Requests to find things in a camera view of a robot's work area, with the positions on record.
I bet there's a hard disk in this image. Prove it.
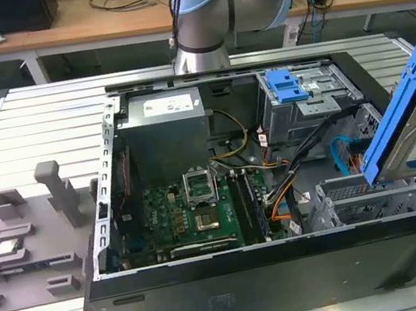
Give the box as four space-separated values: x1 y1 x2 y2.
337 20 416 190

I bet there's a metal disk bay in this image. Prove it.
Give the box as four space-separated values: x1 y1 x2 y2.
302 163 416 233

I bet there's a black RAM slot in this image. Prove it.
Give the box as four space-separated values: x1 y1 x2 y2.
240 167 274 246
225 169 260 248

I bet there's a black expansion slot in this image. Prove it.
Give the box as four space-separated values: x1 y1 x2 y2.
167 235 241 260

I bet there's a blue drive carrier latch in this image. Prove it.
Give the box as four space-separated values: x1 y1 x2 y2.
263 63 311 108

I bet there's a metal drive cage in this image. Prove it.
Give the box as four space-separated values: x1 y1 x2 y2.
252 55 370 147

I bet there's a grey power supply unit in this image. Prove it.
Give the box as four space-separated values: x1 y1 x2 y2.
112 83 218 175

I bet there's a metal socket cover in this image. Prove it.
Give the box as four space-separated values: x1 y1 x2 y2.
180 166 218 208

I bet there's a CPU socket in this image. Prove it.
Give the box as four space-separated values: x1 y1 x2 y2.
190 206 225 236

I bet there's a wooden desk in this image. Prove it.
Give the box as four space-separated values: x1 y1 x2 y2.
0 0 416 96

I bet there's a green motherboard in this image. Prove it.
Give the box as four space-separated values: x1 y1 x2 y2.
108 163 289 271

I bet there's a black open PC case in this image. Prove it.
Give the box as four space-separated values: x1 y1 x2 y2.
44 30 416 311

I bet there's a grey parts rack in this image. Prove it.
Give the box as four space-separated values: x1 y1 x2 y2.
0 152 121 311

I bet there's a silver CPU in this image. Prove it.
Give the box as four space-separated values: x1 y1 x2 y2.
0 237 25 258

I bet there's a black sleeved disk wire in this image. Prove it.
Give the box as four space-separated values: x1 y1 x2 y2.
256 104 373 209

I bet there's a blue disk wire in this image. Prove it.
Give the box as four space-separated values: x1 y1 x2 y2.
327 132 367 183

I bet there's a yellow black power wire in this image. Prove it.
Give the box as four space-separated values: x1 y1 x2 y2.
199 103 253 162

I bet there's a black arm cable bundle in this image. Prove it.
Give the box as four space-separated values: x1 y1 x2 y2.
161 0 202 52

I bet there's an orange wire bundle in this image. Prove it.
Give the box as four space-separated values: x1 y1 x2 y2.
264 183 298 223

